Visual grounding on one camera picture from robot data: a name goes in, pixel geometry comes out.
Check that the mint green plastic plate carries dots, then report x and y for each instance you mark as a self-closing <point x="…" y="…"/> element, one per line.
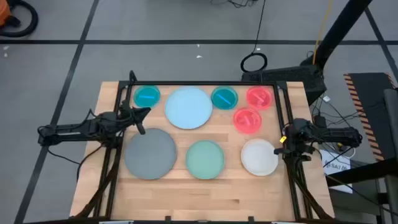
<point x="205" y="160"/>

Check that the white printed paper sheet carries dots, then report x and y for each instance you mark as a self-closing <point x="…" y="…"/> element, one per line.
<point x="334" y="169"/>

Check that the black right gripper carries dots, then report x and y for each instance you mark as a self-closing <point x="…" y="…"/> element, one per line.
<point x="298" y="133"/>

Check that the teal translucent plastic plate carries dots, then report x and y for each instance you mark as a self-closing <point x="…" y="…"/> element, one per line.
<point x="217" y="102"/>
<point x="141" y="101"/>

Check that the large grey plastic plate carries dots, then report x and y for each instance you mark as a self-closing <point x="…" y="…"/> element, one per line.
<point x="150" y="155"/>

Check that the white plastic plate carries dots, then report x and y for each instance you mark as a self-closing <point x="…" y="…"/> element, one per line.
<point x="259" y="157"/>

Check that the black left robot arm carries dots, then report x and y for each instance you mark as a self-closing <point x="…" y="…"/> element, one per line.
<point x="74" y="130"/>

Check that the large light blue plate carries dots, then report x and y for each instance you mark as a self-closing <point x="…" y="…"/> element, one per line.
<point x="188" y="109"/>

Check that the dark hazard-striped floor mat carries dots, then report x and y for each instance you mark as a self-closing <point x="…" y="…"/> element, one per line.
<point x="367" y="102"/>

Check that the black perforated equipment case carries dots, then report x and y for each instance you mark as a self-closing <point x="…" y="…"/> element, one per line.
<point x="292" y="74"/>

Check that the black aluminium table frame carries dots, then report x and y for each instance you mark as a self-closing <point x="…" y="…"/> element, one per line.
<point x="202" y="83"/>

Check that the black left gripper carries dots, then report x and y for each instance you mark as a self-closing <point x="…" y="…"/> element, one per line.
<point x="127" y="116"/>

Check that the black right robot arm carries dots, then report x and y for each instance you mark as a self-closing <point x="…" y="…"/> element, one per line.
<point x="339" y="136"/>

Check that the pink translucent plastic plate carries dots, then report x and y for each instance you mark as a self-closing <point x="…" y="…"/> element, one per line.
<point x="259" y="102"/>
<point x="247" y="126"/>

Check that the thick black stand pole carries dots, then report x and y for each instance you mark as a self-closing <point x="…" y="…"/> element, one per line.
<point x="342" y="25"/>

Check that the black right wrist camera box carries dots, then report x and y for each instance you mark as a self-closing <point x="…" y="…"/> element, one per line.
<point x="279" y="151"/>

